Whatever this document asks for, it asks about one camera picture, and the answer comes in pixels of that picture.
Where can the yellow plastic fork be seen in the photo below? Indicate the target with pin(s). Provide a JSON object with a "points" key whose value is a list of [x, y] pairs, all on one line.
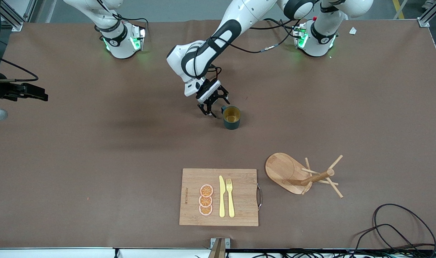
{"points": [[231, 202]]}

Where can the bamboo cutting board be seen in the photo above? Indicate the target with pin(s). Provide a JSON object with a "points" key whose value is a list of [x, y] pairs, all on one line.
{"points": [[239, 200]]}

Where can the aluminium frame profile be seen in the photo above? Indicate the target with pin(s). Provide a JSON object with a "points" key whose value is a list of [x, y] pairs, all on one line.
{"points": [[15, 21], [427, 16]]}

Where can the white paper scrap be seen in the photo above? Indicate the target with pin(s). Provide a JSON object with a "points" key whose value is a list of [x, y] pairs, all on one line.
{"points": [[353, 30]]}

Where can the yellow plastic knife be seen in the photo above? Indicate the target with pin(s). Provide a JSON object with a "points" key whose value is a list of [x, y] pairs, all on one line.
{"points": [[222, 200]]}

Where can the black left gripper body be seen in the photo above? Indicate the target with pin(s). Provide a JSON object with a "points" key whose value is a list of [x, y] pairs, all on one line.
{"points": [[215, 95]]}

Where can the metal bracket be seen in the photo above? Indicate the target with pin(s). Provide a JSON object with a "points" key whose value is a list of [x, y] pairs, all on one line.
{"points": [[225, 243]]}

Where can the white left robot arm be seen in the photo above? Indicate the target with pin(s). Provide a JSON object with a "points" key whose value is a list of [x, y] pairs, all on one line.
{"points": [[246, 14]]}

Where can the wooden cup rack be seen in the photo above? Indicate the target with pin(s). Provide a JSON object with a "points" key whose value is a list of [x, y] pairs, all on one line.
{"points": [[284, 170]]}

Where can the dark green ribbed cup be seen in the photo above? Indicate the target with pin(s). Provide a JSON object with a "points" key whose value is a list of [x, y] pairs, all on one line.
{"points": [[232, 122]]}

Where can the orange slice toy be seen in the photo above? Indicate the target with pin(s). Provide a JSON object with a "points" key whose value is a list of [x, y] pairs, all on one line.
{"points": [[205, 210], [206, 190], [205, 201]]}

